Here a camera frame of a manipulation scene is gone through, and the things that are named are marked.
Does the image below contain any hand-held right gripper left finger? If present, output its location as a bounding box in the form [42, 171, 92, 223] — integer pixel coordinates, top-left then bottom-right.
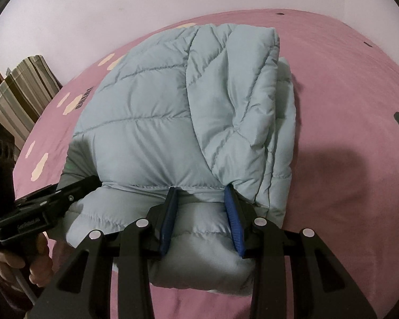
[36, 187, 179, 319]

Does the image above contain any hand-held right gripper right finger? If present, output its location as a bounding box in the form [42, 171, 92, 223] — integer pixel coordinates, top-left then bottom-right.
[224, 185, 378, 319]

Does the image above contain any pink spotted bed sheet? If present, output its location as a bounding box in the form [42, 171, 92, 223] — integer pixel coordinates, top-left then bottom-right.
[11, 8, 399, 319]

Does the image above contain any person's left hand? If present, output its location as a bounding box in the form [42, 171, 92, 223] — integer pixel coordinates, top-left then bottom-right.
[0, 232, 53, 287]

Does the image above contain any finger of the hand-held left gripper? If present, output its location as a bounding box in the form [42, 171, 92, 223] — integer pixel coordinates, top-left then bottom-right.
[52, 174, 102, 204]

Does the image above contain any white cable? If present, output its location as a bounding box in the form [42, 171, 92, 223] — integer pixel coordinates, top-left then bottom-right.
[14, 270, 38, 304]

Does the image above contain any light blue puffer jacket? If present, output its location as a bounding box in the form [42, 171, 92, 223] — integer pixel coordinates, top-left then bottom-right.
[58, 23, 299, 292]

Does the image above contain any striped cushion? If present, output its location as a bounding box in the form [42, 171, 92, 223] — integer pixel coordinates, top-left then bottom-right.
[0, 55, 62, 152]

